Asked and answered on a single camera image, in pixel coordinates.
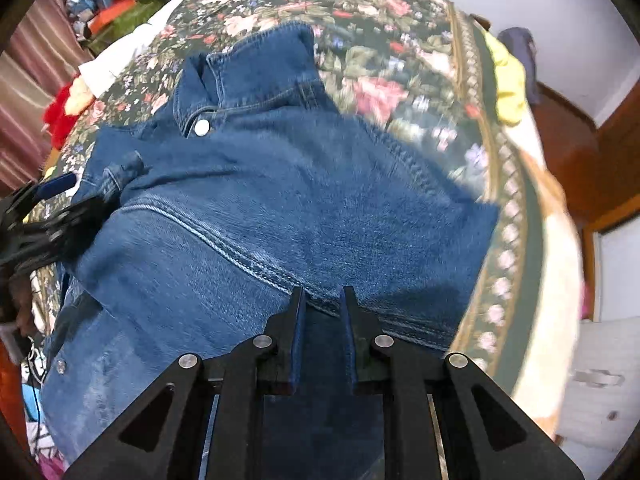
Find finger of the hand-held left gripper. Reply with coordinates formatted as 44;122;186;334
25;195;109;262
0;173;77;227

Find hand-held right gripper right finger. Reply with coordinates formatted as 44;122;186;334
341;286;586;480

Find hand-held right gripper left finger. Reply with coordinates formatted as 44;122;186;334
62;286;307;480

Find blue denim jeans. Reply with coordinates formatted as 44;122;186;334
40;22;502;467

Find red plush toy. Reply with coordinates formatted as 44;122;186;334
42;76;97;152

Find striped brown curtain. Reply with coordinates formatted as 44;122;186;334
0;0;92;197

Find white cloth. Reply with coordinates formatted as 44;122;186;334
77;0;192;97

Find orange box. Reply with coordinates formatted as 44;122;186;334
86;0;137;32

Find cream bed mattress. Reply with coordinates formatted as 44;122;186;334
500;122;587;437

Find white drawer cabinet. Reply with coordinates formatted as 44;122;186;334
554;317;640;463

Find floral blanket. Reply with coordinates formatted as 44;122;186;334
25;0;547;397

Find yellow cloth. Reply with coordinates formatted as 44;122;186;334
484;34;527;127

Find wooden wardrobe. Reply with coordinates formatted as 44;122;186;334
530;80;640;322

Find grey-blue garment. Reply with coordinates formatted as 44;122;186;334
499;27;542;107

